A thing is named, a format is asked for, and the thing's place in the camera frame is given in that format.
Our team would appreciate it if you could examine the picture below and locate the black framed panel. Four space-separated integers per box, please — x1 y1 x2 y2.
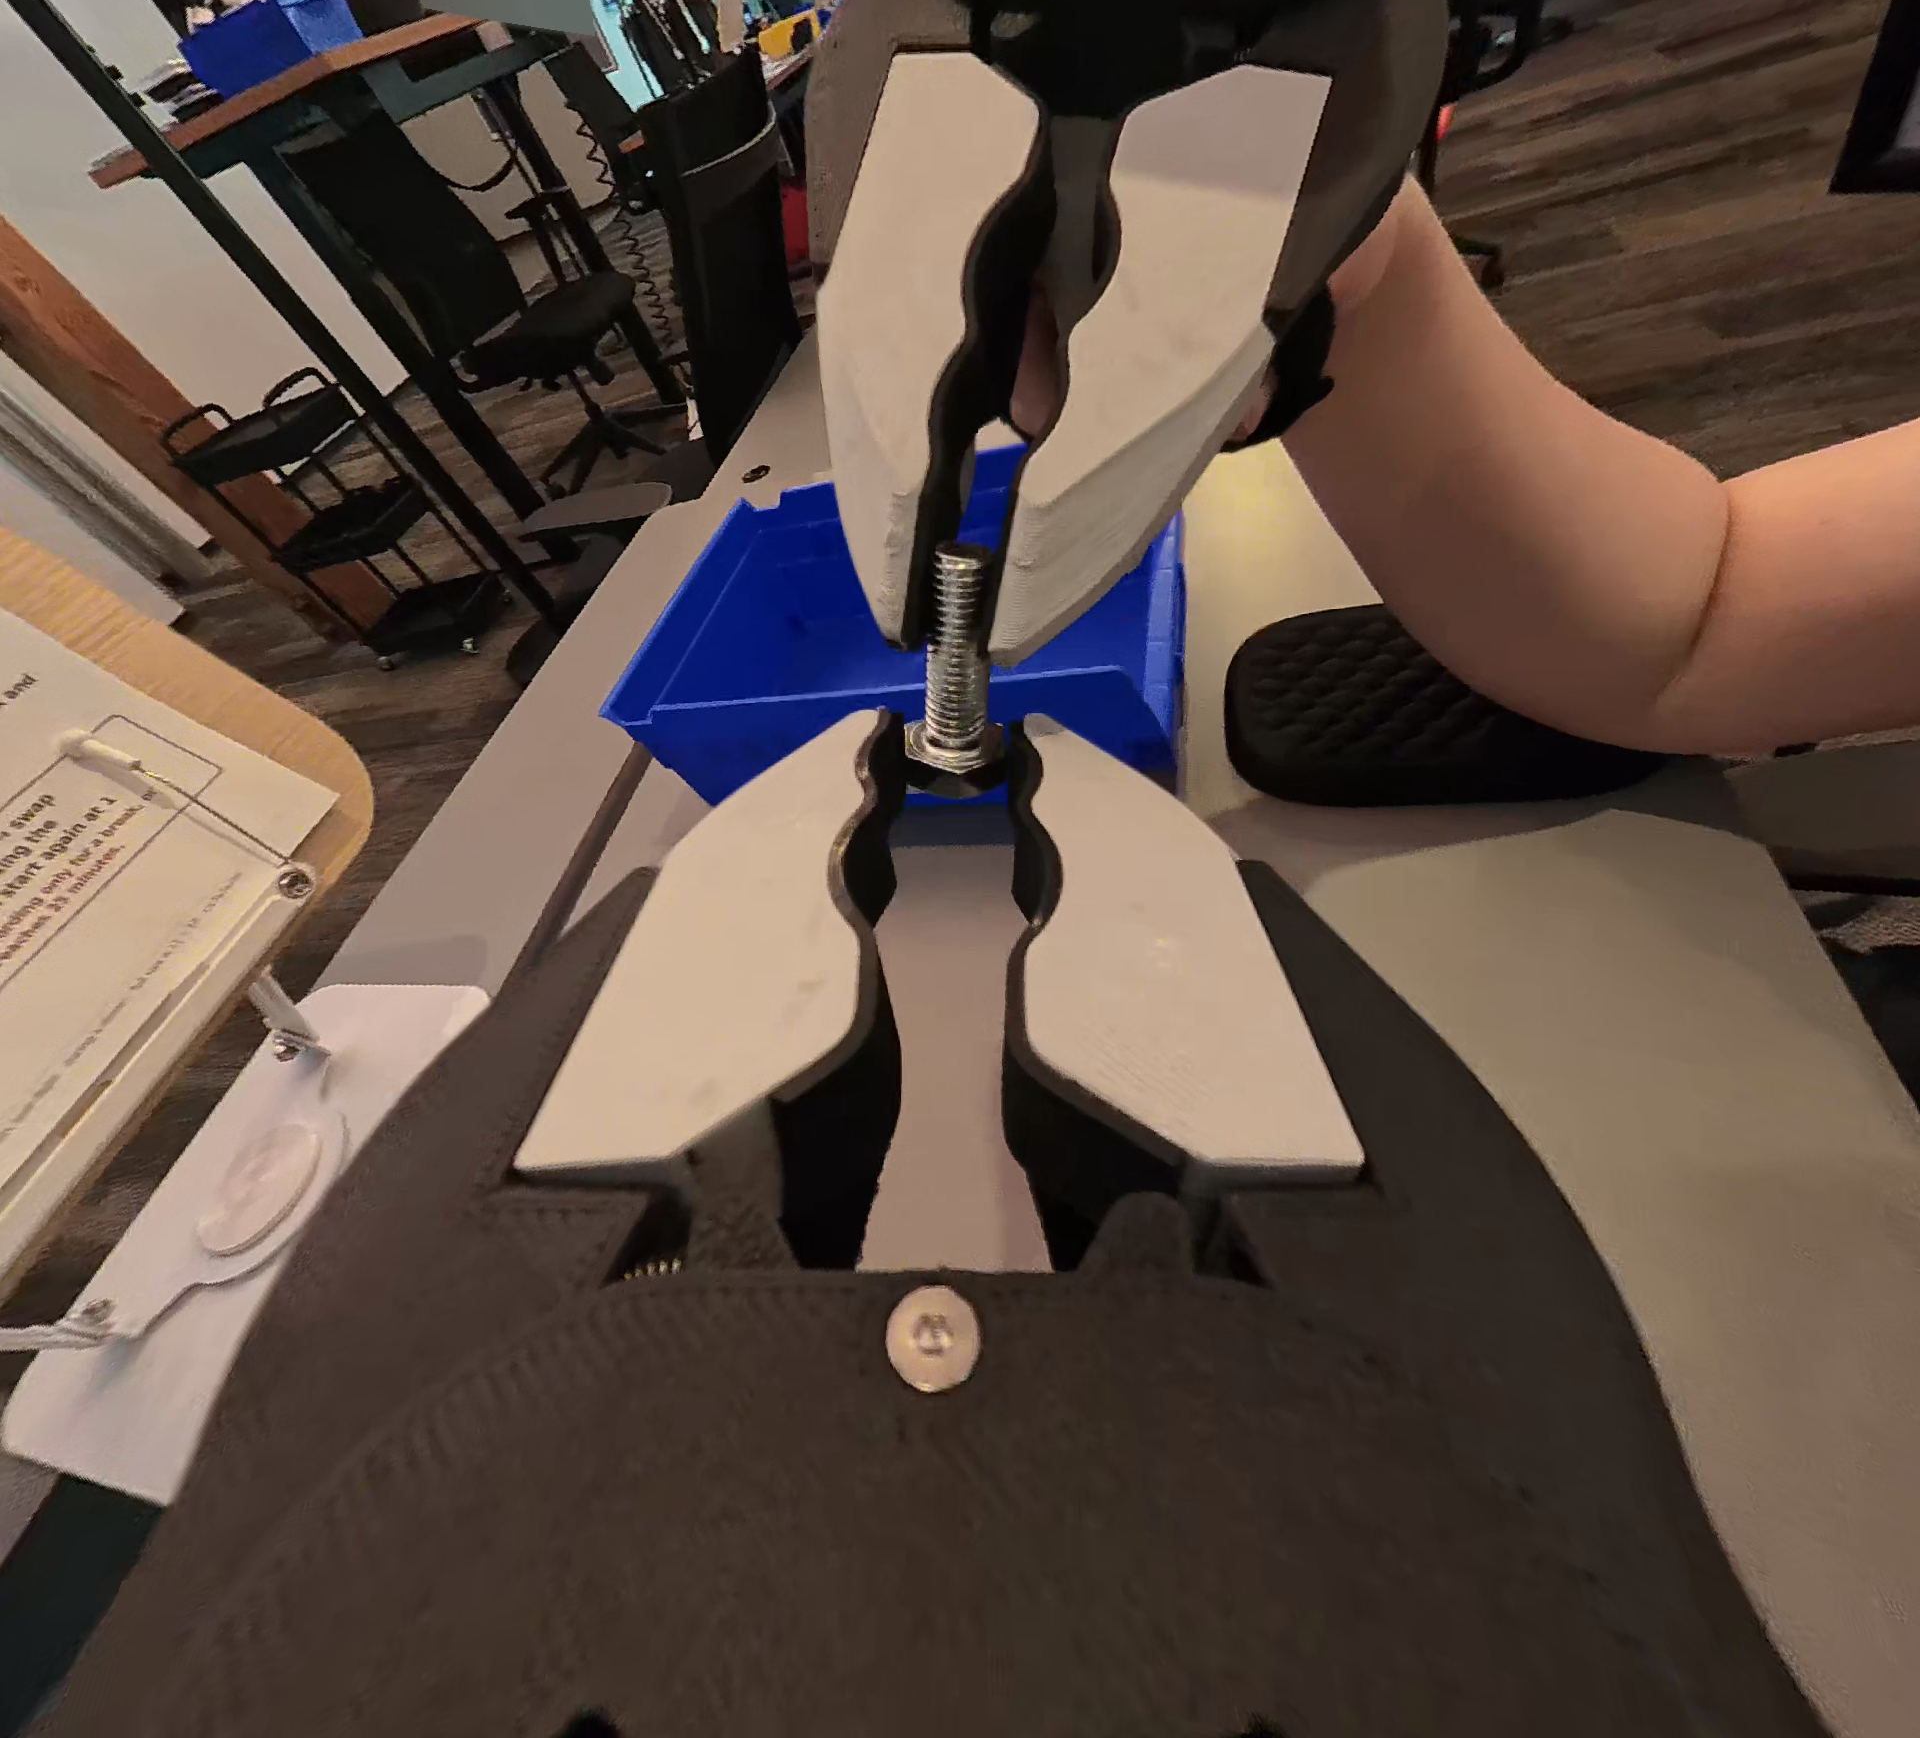
1831 4 1920 198

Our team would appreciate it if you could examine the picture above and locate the black slatted-back chair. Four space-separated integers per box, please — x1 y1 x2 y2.
517 41 808 547

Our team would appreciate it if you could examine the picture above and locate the black floor lamp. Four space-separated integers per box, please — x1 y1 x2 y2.
0 0 564 630

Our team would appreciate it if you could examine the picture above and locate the black coiled cable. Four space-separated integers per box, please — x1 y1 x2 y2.
604 109 689 398

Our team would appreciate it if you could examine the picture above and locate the blue parts bin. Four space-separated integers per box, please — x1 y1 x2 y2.
600 439 1191 818

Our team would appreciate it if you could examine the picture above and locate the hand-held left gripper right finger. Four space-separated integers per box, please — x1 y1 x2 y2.
998 712 1371 1193

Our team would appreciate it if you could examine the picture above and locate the instruction sheet on stand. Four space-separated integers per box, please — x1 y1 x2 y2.
0 522 378 1306

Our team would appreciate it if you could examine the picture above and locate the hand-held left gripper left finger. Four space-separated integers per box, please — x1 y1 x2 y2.
513 706 909 1188

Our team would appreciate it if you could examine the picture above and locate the black rolling cart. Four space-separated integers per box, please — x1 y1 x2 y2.
163 364 508 672

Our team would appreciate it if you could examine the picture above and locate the wood-top standing desk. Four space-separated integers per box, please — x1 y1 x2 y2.
90 9 693 412

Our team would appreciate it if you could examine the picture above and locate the person's right forearm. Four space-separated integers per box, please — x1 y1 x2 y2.
1350 303 1920 760

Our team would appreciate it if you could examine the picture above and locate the blue storage box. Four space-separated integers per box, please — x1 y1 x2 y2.
180 0 366 100

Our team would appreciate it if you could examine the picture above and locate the white stand base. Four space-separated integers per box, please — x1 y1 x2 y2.
0 979 499 1507

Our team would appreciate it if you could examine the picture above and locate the person's right hand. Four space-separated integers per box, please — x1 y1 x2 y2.
1008 182 1518 526

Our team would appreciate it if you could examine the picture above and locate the black padded wrist rest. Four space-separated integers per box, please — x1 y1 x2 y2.
1222 604 1674 810

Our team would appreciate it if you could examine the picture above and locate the steel hex bolt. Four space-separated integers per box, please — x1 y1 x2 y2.
901 542 1026 801

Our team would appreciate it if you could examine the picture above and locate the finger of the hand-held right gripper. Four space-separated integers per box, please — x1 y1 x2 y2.
978 62 1339 669
814 40 1051 651

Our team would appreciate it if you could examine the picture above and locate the wooden support post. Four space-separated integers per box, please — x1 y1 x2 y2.
0 214 371 637

